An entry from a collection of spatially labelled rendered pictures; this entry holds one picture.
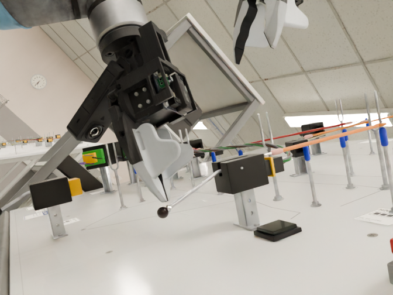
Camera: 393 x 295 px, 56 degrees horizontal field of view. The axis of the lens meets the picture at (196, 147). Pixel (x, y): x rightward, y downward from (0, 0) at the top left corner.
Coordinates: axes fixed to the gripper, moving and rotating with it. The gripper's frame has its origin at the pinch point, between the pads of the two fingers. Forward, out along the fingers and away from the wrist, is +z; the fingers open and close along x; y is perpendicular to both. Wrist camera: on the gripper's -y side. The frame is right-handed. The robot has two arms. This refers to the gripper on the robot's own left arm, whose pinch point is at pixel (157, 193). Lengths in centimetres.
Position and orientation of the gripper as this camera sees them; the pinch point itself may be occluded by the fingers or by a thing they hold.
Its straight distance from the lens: 44.3
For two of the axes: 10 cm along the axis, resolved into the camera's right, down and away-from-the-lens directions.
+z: 3.2, 9.1, -2.6
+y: 8.6, -4.0, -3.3
